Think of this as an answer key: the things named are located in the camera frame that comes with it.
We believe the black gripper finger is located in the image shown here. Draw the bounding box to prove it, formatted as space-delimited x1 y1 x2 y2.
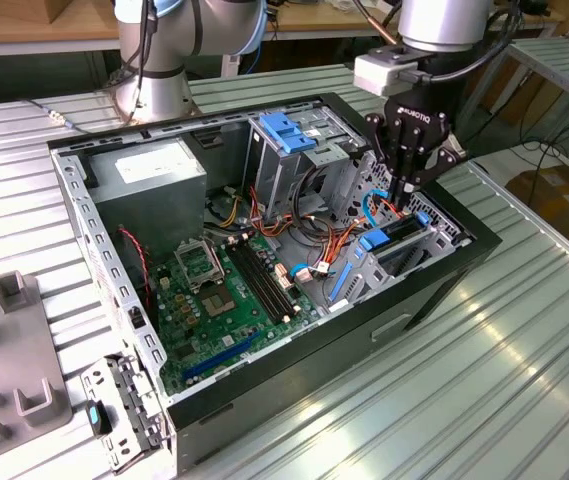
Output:
403 126 464 206
363 112 411 205

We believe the metal slat side table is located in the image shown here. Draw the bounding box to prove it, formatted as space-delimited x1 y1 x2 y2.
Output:
463 37 569 146

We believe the orange red disk power wire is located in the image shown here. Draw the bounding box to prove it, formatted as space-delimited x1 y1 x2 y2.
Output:
378 194 413 217

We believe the yellow black wire bundle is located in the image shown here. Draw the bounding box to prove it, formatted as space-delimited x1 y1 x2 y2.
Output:
206 192 248 229

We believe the black RAM slot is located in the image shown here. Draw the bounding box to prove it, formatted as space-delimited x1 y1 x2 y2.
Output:
228 245 282 325
242 241 295 318
235 243 289 322
249 239 301 315

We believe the metal disk bay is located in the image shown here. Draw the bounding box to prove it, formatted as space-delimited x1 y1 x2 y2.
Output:
321 149 470 314

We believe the green motherboard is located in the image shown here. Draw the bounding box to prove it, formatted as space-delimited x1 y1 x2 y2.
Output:
151 233 324 396

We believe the orange red wire bundle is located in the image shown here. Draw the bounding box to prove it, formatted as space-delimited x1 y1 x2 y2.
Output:
247 185 370 276

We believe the black open PC case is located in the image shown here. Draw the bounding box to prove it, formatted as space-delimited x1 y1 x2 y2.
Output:
46 92 504 477

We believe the metal socket cover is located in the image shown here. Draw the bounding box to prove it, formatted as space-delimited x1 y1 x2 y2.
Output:
173 239 226 295

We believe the black cable with silver connector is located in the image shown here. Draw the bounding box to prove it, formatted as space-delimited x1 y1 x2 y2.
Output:
22 0 160 136

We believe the wooden desk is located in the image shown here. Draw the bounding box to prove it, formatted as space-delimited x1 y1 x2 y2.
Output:
0 0 565 96

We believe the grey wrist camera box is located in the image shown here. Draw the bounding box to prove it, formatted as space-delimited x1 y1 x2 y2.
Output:
352 52 418 97

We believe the red black twisted wire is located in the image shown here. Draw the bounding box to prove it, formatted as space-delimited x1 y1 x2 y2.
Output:
116 227 153 307

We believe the black blue release latch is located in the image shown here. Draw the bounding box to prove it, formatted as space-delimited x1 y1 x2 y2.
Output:
86 399 113 439

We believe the grey parts rack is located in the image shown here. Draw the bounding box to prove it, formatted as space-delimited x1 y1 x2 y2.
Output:
0 269 75 459

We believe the large brown cardboard box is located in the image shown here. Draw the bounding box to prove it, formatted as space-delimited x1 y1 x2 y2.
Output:
506 167 569 261

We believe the blue expansion slot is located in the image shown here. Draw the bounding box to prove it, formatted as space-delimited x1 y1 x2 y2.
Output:
183 332 263 381

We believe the metal slot bracket cover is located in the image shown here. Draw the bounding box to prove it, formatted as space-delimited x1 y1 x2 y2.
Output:
81 352 175 476

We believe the blue plastic drive latch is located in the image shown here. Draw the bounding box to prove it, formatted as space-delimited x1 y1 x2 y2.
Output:
258 112 318 156

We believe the metal optical drive cage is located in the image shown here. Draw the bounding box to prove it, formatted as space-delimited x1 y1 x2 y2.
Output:
241 104 370 224

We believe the grey power supply unit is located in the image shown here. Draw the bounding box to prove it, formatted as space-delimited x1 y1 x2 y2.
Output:
86 137 209 261

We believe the blue data wire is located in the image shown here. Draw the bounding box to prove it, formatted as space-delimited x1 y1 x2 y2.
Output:
287 188 391 284

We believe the hard disk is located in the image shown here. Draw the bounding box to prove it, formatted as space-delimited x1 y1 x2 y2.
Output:
327 210 431 305

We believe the CPU socket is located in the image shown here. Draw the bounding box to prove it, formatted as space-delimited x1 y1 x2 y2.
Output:
198 287 239 321

